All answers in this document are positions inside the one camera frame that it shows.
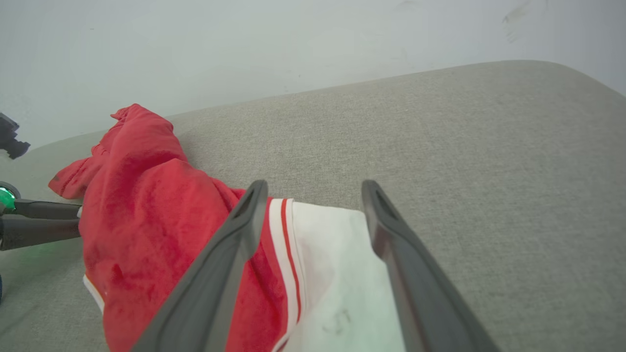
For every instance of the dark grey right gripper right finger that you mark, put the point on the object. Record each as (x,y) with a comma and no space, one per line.
(425,298)

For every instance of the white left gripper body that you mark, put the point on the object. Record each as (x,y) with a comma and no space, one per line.
(6,198)

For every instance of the grey fabric sofa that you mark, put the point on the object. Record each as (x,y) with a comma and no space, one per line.
(489,171)

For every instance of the red and white basketball jersey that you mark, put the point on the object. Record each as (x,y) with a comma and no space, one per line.
(146,210)

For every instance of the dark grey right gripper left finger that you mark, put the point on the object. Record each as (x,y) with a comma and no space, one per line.
(210,293)

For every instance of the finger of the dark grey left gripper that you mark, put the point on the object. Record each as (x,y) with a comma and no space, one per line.
(46,209)
(34,233)

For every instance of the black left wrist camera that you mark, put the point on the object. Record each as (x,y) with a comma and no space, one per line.
(11,137)

